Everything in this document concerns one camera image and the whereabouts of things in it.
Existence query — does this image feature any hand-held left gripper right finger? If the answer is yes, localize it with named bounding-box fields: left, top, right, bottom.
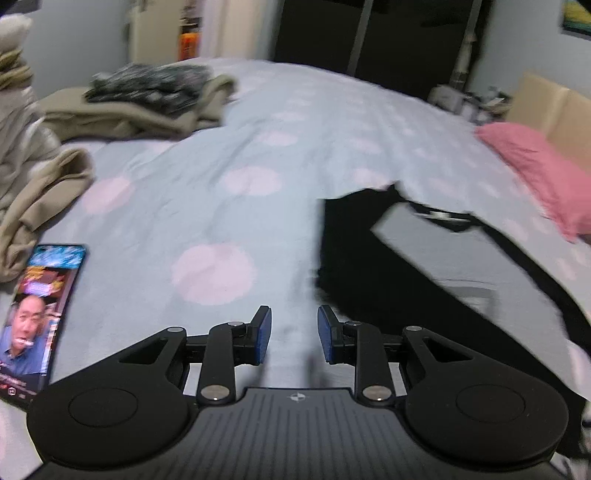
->
left=316, top=305, right=474, bottom=408

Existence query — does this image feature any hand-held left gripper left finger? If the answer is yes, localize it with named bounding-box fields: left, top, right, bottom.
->
left=117, top=305, right=273, bottom=408

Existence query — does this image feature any grey shirt with black trim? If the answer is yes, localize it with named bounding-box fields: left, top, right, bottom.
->
left=316, top=182, right=591, bottom=462

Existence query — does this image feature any bed with dotted sheet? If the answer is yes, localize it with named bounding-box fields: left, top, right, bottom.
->
left=0, top=55, right=591, bottom=480

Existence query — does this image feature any smartphone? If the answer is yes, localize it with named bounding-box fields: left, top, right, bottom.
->
left=0, top=244, right=89, bottom=401

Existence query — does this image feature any beige folded blanket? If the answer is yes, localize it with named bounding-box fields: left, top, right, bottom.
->
left=39, top=74, right=239, bottom=142

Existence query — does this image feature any tan loose garment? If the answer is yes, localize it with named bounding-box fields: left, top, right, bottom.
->
left=0, top=148, right=96, bottom=285

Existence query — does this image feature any pink pillow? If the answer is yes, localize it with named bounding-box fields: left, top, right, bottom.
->
left=475, top=122, right=591, bottom=243

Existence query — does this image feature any white bedside cabinet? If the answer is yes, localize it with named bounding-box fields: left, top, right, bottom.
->
left=427, top=83, right=514, bottom=126

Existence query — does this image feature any dark floral garment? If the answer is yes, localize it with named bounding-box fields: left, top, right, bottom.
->
left=83, top=62, right=214, bottom=117

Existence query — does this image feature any orange stool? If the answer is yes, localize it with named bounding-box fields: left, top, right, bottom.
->
left=179, top=31, right=203, bottom=62

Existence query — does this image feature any black sliding wardrobe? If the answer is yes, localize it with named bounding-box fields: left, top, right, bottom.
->
left=274, top=0, right=484, bottom=100

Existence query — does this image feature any cream padded headboard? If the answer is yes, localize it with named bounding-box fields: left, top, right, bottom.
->
left=505, top=71, right=591, bottom=163

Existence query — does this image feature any framed yellow painting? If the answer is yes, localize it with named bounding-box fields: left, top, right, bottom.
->
left=560, top=0, right=591, bottom=36

